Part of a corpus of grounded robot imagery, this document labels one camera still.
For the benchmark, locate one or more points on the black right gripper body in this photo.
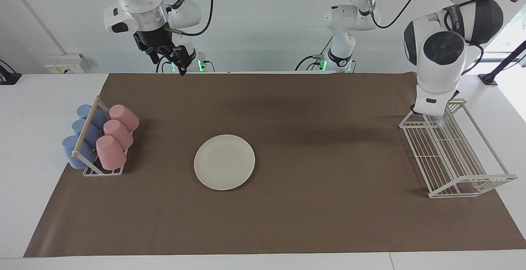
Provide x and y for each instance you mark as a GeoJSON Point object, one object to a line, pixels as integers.
{"type": "Point", "coordinates": [154, 38]}

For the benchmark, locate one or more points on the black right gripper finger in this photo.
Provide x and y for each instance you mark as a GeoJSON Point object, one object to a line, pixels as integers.
{"type": "Point", "coordinates": [156, 58]}
{"type": "Point", "coordinates": [182, 69]}

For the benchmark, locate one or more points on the clear plastic bag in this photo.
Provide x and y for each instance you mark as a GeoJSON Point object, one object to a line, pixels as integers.
{"type": "Point", "coordinates": [440, 121]}

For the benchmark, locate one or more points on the cream round plate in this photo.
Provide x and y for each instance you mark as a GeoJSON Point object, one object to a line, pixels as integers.
{"type": "Point", "coordinates": [224, 162]}

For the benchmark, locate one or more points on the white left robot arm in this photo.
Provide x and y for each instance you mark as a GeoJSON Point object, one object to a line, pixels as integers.
{"type": "Point", "coordinates": [435, 68]}

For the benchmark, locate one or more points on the pink plastic cup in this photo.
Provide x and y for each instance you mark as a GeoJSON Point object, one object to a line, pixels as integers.
{"type": "Point", "coordinates": [119, 133]}
{"type": "Point", "coordinates": [124, 116]}
{"type": "Point", "coordinates": [111, 153]}

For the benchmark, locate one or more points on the black angled stand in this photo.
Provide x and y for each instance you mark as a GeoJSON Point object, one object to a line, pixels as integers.
{"type": "Point", "coordinates": [491, 77]}

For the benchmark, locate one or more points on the blue plastic cup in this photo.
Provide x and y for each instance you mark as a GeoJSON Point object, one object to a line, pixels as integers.
{"type": "Point", "coordinates": [70, 146]}
{"type": "Point", "coordinates": [79, 127]}
{"type": "Point", "coordinates": [84, 110]}

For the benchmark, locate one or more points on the cup rack with wooden bar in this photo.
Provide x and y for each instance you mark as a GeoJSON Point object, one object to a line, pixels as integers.
{"type": "Point", "coordinates": [86, 128]}

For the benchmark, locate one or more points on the brown table mat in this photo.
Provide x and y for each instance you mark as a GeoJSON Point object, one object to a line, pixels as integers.
{"type": "Point", "coordinates": [287, 220]}

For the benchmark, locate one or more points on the white wall power outlet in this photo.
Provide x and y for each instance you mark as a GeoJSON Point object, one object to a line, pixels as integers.
{"type": "Point", "coordinates": [63, 63]}

